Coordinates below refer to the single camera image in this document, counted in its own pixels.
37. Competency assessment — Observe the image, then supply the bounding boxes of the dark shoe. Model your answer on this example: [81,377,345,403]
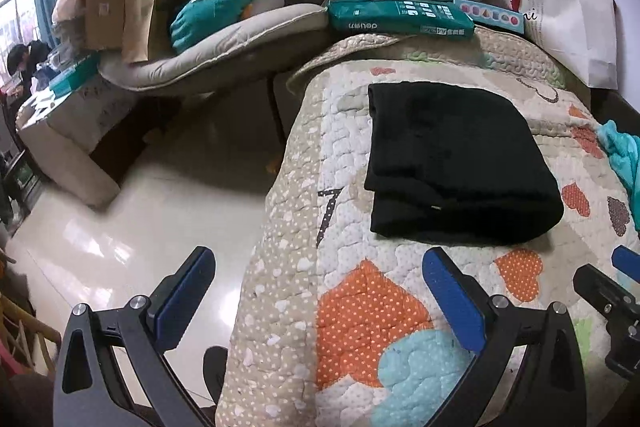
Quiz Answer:
[202,346,229,408]

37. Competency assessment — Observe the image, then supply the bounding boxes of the light blue flat box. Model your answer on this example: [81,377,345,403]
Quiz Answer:
[452,0,525,35]

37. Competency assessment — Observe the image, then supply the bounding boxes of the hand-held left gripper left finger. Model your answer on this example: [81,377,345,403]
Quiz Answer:
[52,246,217,427]

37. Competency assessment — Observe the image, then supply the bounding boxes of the beige padded cushion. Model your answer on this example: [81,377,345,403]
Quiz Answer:
[97,3,331,95]

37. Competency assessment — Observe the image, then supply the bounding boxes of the quilted heart-print blanket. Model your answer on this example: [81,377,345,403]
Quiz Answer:
[215,33,640,427]

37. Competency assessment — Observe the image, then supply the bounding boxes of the brown paper bag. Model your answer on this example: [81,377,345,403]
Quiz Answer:
[121,0,173,65]

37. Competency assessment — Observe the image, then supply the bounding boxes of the black pants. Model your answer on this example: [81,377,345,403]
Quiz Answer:
[364,82,565,245]

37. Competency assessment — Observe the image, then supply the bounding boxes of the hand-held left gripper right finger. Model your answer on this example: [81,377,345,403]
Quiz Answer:
[422,247,587,427]

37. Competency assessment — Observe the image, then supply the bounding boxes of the wooden chair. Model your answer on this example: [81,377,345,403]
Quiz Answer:
[0,252,61,378]

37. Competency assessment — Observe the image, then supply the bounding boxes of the cardboard box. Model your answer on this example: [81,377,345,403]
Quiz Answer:
[67,0,133,52]

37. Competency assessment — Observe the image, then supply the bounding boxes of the teal pillow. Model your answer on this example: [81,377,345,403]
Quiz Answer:
[170,0,271,55]

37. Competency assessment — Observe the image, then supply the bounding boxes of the teal fleece cloth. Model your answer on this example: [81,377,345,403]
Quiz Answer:
[597,119,640,233]

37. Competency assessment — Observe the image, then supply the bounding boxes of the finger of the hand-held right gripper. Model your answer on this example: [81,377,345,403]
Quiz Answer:
[611,245,640,284]
[573,264,630,314]

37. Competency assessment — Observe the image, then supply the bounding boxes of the teal and white box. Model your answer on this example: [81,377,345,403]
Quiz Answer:
[47,54,101,95]

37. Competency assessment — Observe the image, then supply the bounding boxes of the beige padded bench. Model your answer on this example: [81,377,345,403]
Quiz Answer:
[15,72,166,210]

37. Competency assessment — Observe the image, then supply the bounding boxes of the white paper bag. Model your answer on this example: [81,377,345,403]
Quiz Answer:
[477,0,621,88]

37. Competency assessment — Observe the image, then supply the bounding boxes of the teal paper packet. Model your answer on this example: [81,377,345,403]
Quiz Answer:
[327,0,475,42]

